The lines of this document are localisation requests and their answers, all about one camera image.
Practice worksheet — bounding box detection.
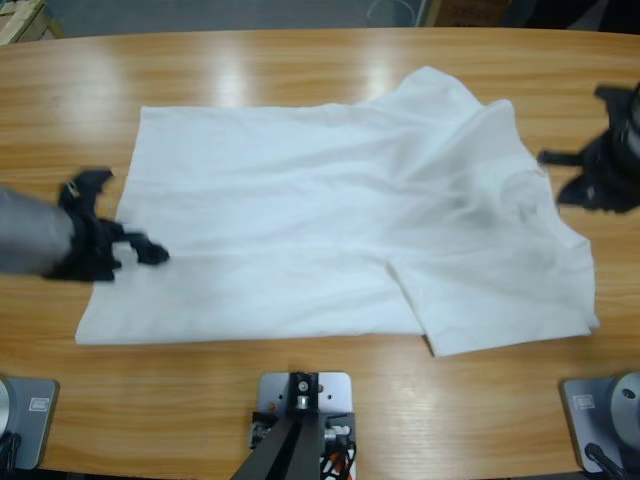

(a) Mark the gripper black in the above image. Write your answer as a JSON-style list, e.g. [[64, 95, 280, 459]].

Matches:
[[537, 114, 640, 214], [42, 209, 170, 284]]

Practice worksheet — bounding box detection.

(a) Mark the white T-shirt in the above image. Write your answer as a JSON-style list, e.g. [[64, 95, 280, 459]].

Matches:
[[74, 64, 601, 359]]

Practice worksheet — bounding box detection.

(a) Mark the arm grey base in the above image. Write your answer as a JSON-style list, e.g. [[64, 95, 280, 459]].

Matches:
[[558, 370, 640, 475], [0, 377, 60, 471]]

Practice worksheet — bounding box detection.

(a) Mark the brown cardboard box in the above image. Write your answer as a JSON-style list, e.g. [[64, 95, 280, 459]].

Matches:
[[439, 0, 506, 26]]

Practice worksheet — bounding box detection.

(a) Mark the wooden crate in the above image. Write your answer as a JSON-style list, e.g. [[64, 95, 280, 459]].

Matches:
[[0, 0, 65, 45]]

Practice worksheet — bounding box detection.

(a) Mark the wrist black camera bracket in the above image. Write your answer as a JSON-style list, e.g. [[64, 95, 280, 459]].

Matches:
[[57, 167, 115, 211], [593, 82, 640, 120]]

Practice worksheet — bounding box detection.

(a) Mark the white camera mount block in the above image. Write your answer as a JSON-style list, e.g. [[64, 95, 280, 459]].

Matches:
[[257, 370, 357, 480]]

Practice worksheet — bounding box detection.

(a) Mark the black base cable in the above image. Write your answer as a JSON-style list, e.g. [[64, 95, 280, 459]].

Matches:
[[0, 432, 22, 471], [583, 442, 629, 476]]

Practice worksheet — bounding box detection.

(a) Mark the dark camera post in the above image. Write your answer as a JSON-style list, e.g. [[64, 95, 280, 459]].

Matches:
[[229, 370, 321, 480]]

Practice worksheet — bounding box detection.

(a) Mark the thin white wire hoop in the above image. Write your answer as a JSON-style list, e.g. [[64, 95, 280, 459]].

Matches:
[[367, 0, 419, 26]]

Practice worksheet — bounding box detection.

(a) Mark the orange and black cable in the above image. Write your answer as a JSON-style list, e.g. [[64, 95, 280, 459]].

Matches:
[[319, 442, 359, 480]]

